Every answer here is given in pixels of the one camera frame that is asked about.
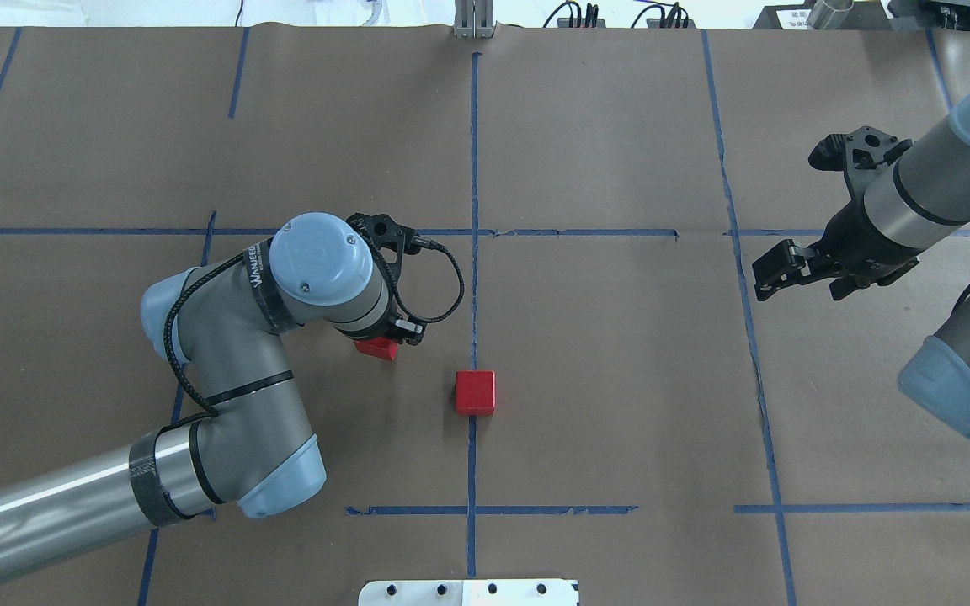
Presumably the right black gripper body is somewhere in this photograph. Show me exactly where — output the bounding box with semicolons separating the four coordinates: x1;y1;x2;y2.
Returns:
813;202;920;286

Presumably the red cube block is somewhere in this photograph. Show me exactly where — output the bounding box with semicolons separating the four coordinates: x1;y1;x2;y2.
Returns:
454;369;497;417
354;337;399;361

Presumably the silver metal cup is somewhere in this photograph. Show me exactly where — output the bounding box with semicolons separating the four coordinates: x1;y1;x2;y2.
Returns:
806;0;855;30

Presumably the aluminium frame post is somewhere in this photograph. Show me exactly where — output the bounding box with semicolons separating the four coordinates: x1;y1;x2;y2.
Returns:
453;0;495;40

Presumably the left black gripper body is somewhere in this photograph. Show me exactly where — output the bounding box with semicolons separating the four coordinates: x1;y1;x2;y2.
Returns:
338;286;418;345

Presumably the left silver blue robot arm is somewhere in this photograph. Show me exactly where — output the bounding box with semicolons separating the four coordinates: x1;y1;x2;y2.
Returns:
0;212;443;584

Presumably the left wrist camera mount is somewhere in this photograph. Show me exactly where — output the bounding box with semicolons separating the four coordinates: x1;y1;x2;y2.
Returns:
346;212;424;283

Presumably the white camera stand pole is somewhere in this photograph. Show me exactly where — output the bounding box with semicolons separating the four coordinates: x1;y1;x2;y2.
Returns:
358;578;581;605

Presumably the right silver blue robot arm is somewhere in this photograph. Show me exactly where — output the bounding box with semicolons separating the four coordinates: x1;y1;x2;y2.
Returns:
750;92;970;441

